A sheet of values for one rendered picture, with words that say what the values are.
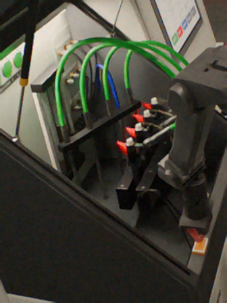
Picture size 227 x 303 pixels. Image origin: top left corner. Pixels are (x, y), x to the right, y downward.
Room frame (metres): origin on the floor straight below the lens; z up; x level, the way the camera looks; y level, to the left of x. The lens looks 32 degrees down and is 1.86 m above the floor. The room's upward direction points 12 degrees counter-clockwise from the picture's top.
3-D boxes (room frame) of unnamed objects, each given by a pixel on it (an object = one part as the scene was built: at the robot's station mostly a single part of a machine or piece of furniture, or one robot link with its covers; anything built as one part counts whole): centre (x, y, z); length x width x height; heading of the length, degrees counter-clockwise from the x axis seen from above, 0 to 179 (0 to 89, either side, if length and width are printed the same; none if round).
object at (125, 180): (1.34, -0.10, 0.91); 0.34 x 0.10 x 0.15; 153
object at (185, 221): (0.93, -0.16, 1.09); 0.10 x 0.07 x 0.07; 154
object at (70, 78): (1.56, 0.08, 1.20); 0.13 x 0.03 x 0.31; 153
